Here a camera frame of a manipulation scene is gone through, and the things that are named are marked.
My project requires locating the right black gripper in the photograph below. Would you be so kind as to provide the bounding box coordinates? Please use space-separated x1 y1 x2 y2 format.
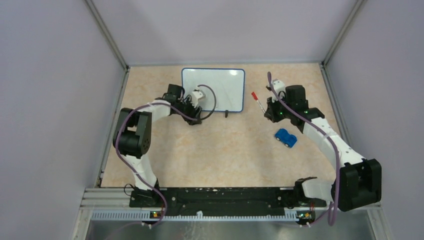
265 93 294 123

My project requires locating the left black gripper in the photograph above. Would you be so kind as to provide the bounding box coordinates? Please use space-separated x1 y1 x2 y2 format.
174 95 202 126

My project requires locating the white whiteboard marker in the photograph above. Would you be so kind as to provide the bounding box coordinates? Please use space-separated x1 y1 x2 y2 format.
251 91 266 114

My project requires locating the blue framed whiteboard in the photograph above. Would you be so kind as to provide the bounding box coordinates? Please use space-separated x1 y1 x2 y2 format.
181 67 246 113

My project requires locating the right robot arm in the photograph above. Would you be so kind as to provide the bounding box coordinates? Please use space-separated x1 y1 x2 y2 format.
264 80 382 212

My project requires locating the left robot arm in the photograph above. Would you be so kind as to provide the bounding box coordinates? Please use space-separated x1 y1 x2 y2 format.
112 84 206 207

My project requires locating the blue toy car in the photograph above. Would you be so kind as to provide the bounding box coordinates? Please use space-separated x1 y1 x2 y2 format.
274 128 298 148

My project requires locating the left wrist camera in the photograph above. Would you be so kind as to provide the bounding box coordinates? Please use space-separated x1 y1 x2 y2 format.
189 87 206 108

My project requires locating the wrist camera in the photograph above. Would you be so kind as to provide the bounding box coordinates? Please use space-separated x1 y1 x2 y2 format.
266 78 286 103
189 87 206 108

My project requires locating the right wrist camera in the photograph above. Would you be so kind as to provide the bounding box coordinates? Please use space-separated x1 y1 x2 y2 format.
266 78 286 103

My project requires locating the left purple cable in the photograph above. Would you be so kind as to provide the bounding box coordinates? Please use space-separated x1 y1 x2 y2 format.
114 84 218 229

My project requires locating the purple cable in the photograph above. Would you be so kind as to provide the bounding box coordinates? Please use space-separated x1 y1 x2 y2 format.
266 71 342 227
114 84 218 229

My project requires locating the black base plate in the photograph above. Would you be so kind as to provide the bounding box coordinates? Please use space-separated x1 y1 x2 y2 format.
129 187 327 217

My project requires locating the white slotted cable duct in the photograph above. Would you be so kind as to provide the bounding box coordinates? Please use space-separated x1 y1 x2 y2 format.
91 210 299 222

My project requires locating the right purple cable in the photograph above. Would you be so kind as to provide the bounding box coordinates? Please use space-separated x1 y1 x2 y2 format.
266 71 342 227

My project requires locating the left aluminium frame post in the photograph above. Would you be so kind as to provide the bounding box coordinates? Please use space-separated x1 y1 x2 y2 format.
83 0 129 71

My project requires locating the aluminium frame post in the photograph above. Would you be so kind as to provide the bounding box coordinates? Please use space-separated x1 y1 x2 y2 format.
321 0 367 68
83 0 129 71

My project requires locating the right aluminium frame post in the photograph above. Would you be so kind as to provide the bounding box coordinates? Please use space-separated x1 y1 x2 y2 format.
321 0 367 68

